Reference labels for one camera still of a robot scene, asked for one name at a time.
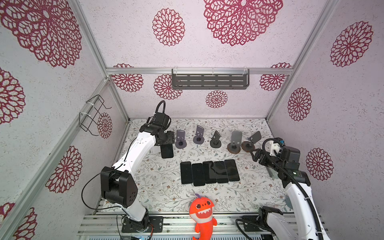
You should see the wooden round stand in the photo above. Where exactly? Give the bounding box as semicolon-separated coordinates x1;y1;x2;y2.
227;131;243;154
241;131;262;153

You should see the blue phone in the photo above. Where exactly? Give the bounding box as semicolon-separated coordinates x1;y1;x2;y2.
224;160;240;182

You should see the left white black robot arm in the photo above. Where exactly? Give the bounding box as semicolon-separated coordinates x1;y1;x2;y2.
100;112;174;222

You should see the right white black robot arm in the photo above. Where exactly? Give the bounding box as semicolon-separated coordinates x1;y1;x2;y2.
251;138;329;240

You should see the grey round stand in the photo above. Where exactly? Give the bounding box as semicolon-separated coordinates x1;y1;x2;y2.
175;130;187;149

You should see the black round stand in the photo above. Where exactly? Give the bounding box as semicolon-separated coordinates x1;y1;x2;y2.
210;131;222;149

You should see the grey green square object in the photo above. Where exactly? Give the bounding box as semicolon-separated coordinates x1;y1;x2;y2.
267;167;279;179

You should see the red shark plush toy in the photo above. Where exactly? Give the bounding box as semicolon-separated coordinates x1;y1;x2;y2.
189;194;218;240

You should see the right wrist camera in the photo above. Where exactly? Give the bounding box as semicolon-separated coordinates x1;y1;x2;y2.
267;138;285;157

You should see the grey wall shelf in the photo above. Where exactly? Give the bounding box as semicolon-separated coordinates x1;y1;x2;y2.
171;69;250;90

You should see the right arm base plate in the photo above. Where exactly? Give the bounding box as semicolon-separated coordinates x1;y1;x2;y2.
241;215;274;233

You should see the black wire wall rack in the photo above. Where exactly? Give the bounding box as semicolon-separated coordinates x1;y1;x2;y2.
78;95;112;137

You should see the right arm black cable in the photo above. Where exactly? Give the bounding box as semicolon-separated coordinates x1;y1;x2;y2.
234;137;325;240

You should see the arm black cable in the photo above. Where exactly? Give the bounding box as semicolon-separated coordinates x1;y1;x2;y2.
80;100;167;240
234;137;325;240

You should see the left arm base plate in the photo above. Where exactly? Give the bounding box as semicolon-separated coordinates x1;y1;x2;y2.
122;216;164;234

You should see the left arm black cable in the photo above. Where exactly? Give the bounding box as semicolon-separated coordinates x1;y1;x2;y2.
80;100;167;240

